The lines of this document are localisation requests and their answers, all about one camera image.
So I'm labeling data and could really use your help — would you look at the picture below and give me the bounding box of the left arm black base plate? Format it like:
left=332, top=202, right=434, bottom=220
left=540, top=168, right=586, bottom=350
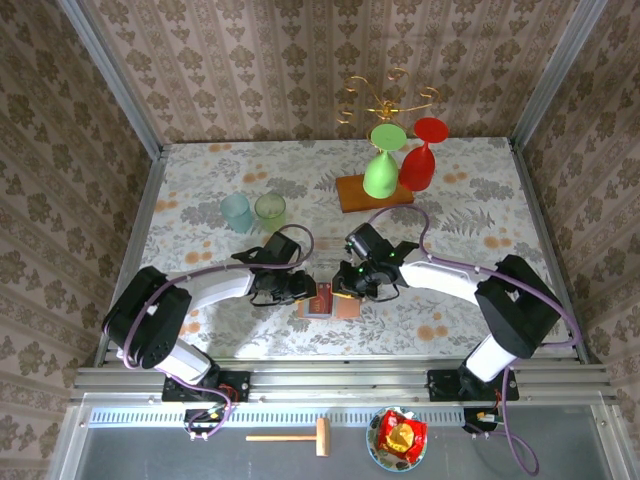
left=162, top=370, right=251, bottom=404

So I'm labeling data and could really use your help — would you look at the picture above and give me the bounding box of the aluminium frame rail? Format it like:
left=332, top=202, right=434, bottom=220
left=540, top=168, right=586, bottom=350
left=69, top=357, right=619, bottom=405

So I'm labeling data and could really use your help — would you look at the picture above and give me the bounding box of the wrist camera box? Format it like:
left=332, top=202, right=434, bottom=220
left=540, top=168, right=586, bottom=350
left=346, top=223, right=396, bottom=262
left=230, top=231, right=303, bottom=266

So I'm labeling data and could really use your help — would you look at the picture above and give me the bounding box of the black power connector block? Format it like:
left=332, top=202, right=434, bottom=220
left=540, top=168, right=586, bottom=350
left=462, top=407, right=502, bottom=434
left=184, top=407, right=232, bottom=435

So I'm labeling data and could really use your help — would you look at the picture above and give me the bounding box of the green plastic wine glass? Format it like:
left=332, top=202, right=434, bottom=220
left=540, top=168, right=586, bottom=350
left=362, top=123, right=407, bottom=199

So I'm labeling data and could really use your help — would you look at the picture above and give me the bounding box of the aluminium frame post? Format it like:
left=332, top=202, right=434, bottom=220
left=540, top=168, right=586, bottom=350
left=57, top=0, right=166, bottom=159
left=509, top=0, right=609, bottom=146

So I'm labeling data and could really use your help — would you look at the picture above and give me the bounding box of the grey metal shelf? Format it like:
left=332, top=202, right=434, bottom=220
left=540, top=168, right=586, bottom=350
left=64, top=404, right=621, bottom=480

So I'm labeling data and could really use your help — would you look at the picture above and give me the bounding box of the brown leather card holder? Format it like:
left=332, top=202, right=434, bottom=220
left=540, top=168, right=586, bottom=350
left=296, top=281, right=362, bottom=322

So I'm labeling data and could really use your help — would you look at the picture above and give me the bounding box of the perforated metal cable tray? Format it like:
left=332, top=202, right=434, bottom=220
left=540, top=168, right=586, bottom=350
left=87, top=407, right=501, bottom=429

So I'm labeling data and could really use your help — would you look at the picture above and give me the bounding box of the wooden rack base board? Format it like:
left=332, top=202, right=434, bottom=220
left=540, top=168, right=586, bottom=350
left=334, top=172, right=416, bottom=215

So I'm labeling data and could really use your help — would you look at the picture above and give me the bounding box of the red plastic wine glass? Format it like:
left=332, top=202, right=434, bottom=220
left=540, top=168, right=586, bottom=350
left=398, top=116, right=450, bottom=192

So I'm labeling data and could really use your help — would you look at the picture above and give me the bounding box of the blue translucent cup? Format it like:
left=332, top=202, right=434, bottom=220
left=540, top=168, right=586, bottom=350
left=219, top=193, right=254, bottom=234

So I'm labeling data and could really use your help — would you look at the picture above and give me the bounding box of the patterned ceramic bowl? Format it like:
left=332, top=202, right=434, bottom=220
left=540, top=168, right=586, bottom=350
left=366, top=405, right=429, bottom=472

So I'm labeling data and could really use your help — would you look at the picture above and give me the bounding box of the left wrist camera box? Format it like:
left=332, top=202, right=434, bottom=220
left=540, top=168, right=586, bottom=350
left=230, top=231, right=303, bottom=266

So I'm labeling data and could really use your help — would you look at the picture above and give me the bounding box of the red yellow snack bag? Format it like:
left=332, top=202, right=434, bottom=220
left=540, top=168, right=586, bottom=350
left=375, top=409, right=429, bottom=465

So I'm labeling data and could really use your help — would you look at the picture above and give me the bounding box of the green translucent cup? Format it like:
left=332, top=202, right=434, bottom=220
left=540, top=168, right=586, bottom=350
left=253, top=192, right=288, bottom=234

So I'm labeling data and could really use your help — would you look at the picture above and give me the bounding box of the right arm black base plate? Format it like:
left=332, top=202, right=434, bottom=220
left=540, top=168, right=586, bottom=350
left=427, top=368, right=520, bottom=402

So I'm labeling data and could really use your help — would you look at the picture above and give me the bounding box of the gold wire glass rack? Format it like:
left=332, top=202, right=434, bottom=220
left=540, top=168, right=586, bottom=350
left=335, top=67, right=441, bottom=127

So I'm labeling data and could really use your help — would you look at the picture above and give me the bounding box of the wooden T-shaped mallet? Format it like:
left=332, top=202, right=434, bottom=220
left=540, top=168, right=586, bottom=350
left=244, top=417, right=332, bottom=458

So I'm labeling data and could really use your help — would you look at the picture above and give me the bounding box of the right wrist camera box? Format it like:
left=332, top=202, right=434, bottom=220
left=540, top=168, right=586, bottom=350
left=346, top=223, right=396, bottom=262

